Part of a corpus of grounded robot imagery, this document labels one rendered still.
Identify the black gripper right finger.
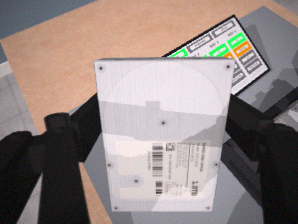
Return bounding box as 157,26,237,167
225,93,298,224

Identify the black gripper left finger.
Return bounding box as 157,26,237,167
0,92,102,224

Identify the black drive dock housing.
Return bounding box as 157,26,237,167
221,87,298,208

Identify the grey flat mat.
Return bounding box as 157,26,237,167
82,5,298,224

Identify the black-framed status screen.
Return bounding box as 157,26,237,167
161,14,270,96

